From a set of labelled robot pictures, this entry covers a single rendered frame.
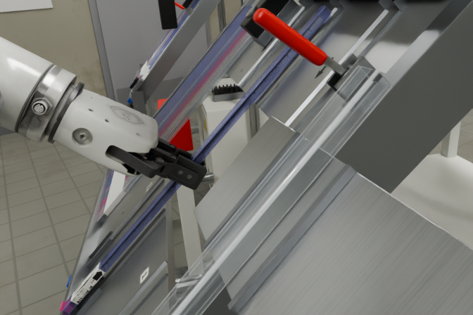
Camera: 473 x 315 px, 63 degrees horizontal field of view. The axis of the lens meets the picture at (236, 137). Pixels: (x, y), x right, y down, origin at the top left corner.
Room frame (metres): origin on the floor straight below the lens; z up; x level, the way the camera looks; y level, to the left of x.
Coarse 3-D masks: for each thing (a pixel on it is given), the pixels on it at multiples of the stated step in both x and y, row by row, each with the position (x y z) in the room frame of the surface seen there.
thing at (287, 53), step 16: (320, 16) 0.46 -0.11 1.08; (304, 32) 0.45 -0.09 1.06; (288, 48) 0.45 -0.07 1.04; (272, 64) 0.46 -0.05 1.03; (256, 80) 0.46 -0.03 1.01; (256, 96) 0.45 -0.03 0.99; (240, 112) 0.44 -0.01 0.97; (224, 128) 0.44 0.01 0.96; (208, 144) 0.44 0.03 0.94; (192, 160) 0.43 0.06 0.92; (160, 192) 0.44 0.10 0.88; (160, 208) 0.43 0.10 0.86; (144, 224) 0.42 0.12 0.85; (128, 240) 0.42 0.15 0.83; (112, 256) 0.41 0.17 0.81
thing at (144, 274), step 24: (144, 192) 0.57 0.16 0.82; (120, 216) 0.58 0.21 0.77; (168, 216) 0.43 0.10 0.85; (144, 240) 0.42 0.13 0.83; (168, 240) 0.37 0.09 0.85; (96, 264) 0.50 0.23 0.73; (120, 264) 0.43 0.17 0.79; (144, 264) 0.37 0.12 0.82; (168, 264) 0.33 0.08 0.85; (96, 288) 0.43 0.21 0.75; (120, 288) 0.37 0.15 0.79; (144, 288) 0.33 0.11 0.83; (168, 288) 0.30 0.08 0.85; (96, 312) 0.37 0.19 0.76; (120, 312) 0.32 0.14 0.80; (144, 312) 0.29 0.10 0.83
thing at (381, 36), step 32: (256, 0) 0.92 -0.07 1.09; (320, 0) 0.55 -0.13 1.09; (416, 0) 0.34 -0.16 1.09; (448, 0) 0.30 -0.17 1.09; (320, 32) 0.47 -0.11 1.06; (352, 32) 0.40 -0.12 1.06; (384, 32) 0.34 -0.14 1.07; (416, 32) 0.30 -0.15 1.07; (256, 64) 0.57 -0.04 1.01; (288, 64) 0.47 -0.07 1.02; (384, 64) 0.30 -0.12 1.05; (288, 96) 0.40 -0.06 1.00; (320, 96) 0.35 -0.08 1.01
